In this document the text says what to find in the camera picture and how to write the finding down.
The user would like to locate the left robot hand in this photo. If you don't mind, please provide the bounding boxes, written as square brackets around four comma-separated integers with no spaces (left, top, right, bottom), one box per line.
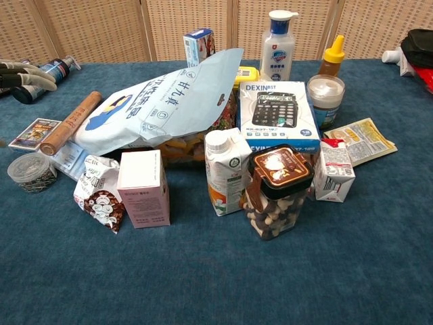
[0,58,58,95]

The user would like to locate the wooden rolling pin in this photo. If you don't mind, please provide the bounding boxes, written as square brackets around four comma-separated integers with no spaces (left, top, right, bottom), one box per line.
[39,91,103,156]

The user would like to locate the small clear clip container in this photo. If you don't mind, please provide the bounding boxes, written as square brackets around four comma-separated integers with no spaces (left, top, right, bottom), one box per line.
[7,153,58,194]

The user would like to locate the white hand sanitizer bottle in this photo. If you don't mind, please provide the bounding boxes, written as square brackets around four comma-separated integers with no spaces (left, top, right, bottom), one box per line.
[259,9,299,82]

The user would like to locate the dark blue pump bottle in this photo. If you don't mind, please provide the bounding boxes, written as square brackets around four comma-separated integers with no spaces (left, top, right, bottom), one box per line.
[12,55,82,105]

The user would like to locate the playing card box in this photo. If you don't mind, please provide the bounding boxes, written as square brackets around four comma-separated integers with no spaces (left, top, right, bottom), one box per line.
[7,117,62,154]

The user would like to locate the clear plastic pack of wipes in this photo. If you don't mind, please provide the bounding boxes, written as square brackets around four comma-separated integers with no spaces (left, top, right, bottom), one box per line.
[43,140,89,180]

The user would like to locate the woven folding screen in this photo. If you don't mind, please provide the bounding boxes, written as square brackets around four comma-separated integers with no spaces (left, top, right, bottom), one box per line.
[0,0,433,64]

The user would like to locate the light blue mailer bag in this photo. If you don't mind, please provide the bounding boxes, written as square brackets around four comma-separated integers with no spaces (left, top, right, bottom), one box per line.
[74,47,244,157]

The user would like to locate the coffee bean snack pouch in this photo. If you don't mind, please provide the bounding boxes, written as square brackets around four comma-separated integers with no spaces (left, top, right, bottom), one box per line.
[73,154,127,234]

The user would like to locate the pink cardboard box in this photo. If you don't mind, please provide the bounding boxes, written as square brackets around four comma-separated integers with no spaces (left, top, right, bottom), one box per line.
[116,149,171,229]

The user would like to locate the small blue white box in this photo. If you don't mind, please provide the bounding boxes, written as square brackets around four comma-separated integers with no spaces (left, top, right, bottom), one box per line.
[183,28,217,68]

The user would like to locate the colourful snack bag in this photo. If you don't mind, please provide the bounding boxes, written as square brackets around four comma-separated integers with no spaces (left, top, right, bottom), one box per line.
[157,91,237,169]

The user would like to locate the white green drink carton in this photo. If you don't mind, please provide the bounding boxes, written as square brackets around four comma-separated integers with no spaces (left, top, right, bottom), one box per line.
[204,127,254,217]

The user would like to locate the calculator box blue white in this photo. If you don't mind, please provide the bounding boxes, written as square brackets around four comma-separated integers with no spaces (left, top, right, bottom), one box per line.
[236,80,321,154]

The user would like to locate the blue carpet table cover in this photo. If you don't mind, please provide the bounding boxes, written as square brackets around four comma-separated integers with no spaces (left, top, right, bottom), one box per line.
[0,59,433,325]

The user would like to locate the clear cookie jar brown lid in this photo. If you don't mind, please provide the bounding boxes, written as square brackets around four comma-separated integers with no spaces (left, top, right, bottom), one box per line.
[239,144,315,242]

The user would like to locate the clear lidded jar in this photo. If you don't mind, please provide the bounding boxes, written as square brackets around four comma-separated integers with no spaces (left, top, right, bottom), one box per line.
[306,74,346,130]

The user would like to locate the honey squeeze bottle yellow cap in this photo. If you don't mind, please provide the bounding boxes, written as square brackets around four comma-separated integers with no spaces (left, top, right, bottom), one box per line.
[318,35,346,78]

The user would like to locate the small white red milk carton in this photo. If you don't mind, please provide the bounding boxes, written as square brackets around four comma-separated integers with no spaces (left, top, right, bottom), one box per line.
[313,137,356,203]

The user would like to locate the yellow flat sachet packet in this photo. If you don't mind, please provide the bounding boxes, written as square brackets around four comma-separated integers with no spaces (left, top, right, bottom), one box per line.
[323,117,398,167]

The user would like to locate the white tube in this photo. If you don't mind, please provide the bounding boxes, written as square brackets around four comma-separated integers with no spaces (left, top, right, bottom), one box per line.
[382,49,405,64]

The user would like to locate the black bag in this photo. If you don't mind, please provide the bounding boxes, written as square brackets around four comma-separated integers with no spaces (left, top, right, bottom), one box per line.
[400,28,433,70]

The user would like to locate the red package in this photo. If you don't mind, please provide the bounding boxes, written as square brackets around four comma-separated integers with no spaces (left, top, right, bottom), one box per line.
[411,66,433,95]

